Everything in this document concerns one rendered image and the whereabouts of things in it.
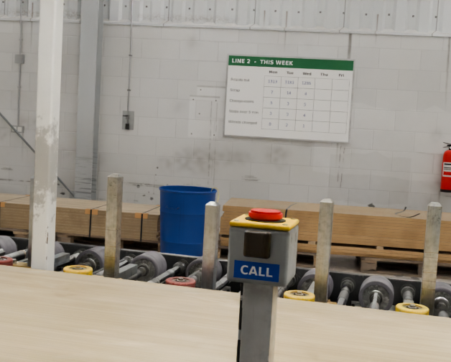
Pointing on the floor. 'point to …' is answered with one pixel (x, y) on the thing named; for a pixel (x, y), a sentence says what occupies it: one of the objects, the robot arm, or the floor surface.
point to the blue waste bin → (184, 218)
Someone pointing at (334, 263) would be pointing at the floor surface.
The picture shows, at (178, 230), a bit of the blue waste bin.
